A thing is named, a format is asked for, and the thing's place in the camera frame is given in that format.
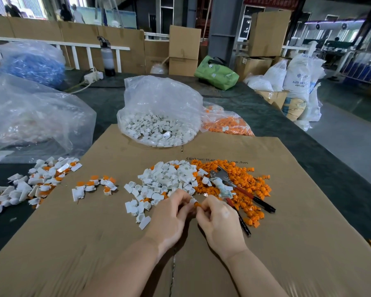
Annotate green shopping bag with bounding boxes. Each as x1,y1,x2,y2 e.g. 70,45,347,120
194,55,240,91

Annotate person's left hand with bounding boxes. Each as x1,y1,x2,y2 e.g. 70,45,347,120
144,189,197,250

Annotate cardboard wall panel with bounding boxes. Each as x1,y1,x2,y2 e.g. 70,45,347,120
0,15,146,75

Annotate small clear plastic bag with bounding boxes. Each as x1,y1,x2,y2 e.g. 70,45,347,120
150,62,169,75

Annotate big pile of assembled fittings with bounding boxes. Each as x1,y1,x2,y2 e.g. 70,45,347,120
0,156,83,216

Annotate white woven sack with print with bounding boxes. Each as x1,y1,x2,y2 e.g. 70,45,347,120
283,54,327,103

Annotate pliers with red black handles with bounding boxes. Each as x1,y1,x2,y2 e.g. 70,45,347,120
209,166,276,237

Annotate white power strip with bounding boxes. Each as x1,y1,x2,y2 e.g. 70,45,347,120
84,71,104,85

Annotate pile of loose white fittings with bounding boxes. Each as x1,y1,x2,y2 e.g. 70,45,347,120
124,160,211,231

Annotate large crumpled clear plastic bag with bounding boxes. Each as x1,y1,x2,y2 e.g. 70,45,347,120
0,69,97,164

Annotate red banner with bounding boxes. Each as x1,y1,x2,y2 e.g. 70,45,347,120
243,0,300,11

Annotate clear bag of orange caps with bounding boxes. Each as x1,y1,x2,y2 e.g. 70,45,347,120
201,101,255,137

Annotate open flat cardboard box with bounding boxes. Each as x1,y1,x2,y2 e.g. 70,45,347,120
255,90,289,111

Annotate plain white woven sack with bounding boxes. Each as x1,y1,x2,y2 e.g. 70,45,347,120
299,83,324,123

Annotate metal barrier fence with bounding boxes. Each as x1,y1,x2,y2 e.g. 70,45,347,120
339,51,371,84

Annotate person's left forearm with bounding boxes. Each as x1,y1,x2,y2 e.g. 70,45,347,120
79,237,162,297

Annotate person's right hand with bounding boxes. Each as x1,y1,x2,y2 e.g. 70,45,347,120
195,195,249,261

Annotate white metal railing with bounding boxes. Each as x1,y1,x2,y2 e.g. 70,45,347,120
0,36,131,73

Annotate large upright cardboard box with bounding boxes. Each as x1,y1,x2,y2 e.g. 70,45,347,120
248,9,292,58

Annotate tall brown cardboard box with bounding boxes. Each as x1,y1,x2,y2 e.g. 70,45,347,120
168,25,202,60

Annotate clear bag of white fittings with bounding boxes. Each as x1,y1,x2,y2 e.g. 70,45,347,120
116,75,204,148

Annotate white power cable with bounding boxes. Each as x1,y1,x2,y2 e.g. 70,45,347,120
65,67,97,94

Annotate small cluster of assembled fittings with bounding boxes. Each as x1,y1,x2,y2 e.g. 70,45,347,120
71,174,118,202

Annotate tan woven sack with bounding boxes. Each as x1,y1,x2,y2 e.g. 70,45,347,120
281,97,307,122

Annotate white plastic bag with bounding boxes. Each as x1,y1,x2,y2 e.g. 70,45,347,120
244,59,288,92

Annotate pile of loose orange caps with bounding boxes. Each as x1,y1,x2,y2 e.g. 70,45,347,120
190,159,272,229

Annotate wide cardboard box with label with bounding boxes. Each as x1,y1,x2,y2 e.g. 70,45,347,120
234,56,273,81

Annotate low brown cardboard box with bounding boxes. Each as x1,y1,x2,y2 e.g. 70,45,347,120
168,57,199,77

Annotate clear bottle with black lid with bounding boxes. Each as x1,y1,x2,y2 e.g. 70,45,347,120
97,36,116,77

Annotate brown cardboard sheet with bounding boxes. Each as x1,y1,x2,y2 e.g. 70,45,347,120
0,124,371,297

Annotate person's right forearm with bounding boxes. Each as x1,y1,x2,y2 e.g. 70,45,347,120
225,248,289,297

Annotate grey steel pillar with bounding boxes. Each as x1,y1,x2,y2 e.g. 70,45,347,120
207,0,245,69

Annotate clear bag of blue parts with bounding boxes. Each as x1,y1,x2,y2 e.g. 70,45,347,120
0,40,66,90

